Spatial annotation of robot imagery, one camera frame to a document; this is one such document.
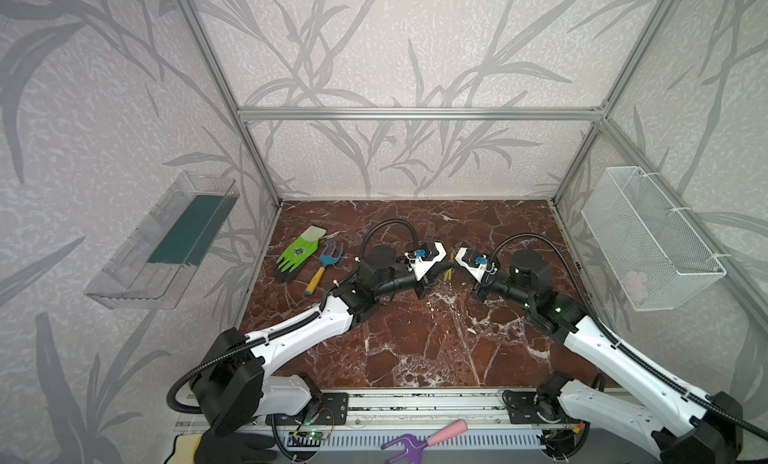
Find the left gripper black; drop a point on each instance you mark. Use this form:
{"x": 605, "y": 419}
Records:
{"x": 420, "y": 278}

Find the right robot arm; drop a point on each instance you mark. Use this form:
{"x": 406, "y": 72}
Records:
{"x": 671, "y": 419}

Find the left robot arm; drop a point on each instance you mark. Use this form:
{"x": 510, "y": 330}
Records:
{"x": 237, "y": 380}

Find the green gardening glove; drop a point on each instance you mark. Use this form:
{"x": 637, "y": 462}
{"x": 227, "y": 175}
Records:
{"x": 293, "y": 257}

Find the black rubber glove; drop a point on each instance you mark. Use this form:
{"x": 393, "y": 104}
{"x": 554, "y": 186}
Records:
{"x": 235, "y": 448}

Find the blue hand rake yellow handle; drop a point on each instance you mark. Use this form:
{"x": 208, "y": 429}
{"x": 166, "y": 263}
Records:
{"x": 331, "y": 255}

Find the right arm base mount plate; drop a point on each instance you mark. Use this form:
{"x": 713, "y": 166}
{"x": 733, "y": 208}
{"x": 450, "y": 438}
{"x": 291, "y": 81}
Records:
{"x": 528, "y": 407}

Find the white wire mesh basket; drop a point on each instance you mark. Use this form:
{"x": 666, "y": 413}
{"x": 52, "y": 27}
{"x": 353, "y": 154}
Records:
{"x": 658, "y": 258}

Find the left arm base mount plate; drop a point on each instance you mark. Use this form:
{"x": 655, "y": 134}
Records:
{"x": 329, "y": 409}

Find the aluminium front rail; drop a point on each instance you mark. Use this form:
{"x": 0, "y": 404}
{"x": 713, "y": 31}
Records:
{"x": 411, "y": 409}

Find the purple rake pink handle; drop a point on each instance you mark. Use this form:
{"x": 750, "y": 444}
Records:
{"x": 413, "y": 447}

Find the aluminium cage frame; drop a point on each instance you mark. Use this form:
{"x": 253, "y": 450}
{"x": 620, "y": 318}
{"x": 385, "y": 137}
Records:
{"x": 600, "y": 118}

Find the clear plastic wall tray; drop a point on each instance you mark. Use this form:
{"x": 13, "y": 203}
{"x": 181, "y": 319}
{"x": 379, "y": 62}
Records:
{"x": 158, "y": 261}

